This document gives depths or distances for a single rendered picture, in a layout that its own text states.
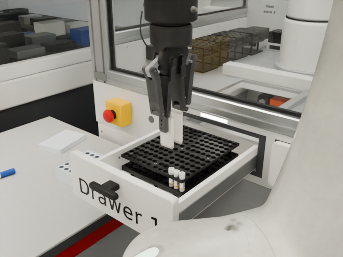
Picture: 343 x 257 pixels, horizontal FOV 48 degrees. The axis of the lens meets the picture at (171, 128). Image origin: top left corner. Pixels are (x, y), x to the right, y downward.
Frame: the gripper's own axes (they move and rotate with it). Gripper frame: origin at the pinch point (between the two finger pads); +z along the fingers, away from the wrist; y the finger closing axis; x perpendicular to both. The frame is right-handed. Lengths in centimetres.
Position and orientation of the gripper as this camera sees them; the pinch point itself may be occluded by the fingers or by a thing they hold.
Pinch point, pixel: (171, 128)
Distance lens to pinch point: 75.3
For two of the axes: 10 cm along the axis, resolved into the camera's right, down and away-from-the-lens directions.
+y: -6.4, 3.2, -7.0
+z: 0.0, 9.1, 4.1
